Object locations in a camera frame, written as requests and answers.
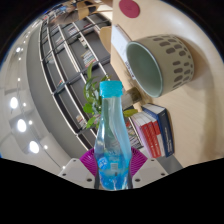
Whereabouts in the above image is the green potted plant, white pot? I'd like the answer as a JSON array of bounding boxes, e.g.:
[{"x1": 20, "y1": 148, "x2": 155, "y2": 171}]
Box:
[{"x1": 82, "y1": 61, "x2": 143, "y2": 131}]

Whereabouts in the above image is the red book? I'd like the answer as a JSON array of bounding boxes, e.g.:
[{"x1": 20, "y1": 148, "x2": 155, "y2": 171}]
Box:
[{"x1": 137, "y1": 111, "x2": 163, "y2": 159}]

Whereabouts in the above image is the thick blue book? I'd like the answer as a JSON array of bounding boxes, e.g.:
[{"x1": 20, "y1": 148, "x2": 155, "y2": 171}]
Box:
[{"x1": 143, "y1": 103, "x2": 175, "y2": 158}]

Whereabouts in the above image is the group of ceiling lights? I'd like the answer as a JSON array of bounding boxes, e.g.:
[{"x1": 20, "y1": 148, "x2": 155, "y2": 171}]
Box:
[{"x1": 9, "y1": 30, "x2": 68, "y2": 170}]

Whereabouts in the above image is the pink book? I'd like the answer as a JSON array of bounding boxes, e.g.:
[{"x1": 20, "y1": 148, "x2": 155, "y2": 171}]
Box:
[{"x1": 130, "y1": 114, "x2": 152, "y2": 158}]

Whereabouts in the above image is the grey shelf unit with books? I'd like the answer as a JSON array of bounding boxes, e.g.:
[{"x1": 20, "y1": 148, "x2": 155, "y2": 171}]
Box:
[{"x1": 39, "y1": 3, "x2": 143, "y2": 152}]

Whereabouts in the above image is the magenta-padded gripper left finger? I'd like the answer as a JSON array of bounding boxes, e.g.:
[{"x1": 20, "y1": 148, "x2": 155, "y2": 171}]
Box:
[{"x1": 58, "y1": 148, "x2": 100, "y2": 190}]

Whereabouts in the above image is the flat round red coaster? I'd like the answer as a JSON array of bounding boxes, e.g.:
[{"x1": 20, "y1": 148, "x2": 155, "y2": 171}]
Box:
[{"x1": 118, "y1": 0, "x2": 141, "y2": 19}]

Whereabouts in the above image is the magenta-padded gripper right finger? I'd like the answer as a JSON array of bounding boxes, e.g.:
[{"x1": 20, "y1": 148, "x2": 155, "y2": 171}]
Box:
[{"x1": 127, "y1": 147, "x2": 168, "y2": 190}]

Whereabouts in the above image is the clear bottle with blue cap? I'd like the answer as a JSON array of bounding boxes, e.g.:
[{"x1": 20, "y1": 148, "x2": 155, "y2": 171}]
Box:
[{"x1": 93, "y1": 80, "x2": 133, "y2": 191}]

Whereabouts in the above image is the grey patterned ceramic mug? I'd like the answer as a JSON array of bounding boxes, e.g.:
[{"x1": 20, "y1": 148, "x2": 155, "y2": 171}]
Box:
[{"x1": 125, "y1": 34, "x2": 195, "y2": 99}]

